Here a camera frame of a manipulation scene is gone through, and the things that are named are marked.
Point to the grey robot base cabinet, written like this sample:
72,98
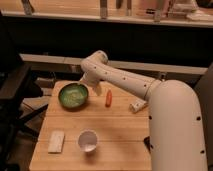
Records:
204,90

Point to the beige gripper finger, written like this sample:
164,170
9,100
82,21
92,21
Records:
98,90

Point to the black chair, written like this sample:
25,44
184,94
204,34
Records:
18,83

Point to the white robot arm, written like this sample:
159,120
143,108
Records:
176,130

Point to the black remote control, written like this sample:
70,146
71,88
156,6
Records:
147,142

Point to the beige sponge block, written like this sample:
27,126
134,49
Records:
56,142

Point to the green ceramic bowl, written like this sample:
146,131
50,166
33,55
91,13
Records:
73,95

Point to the orange carrot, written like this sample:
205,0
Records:
108,99

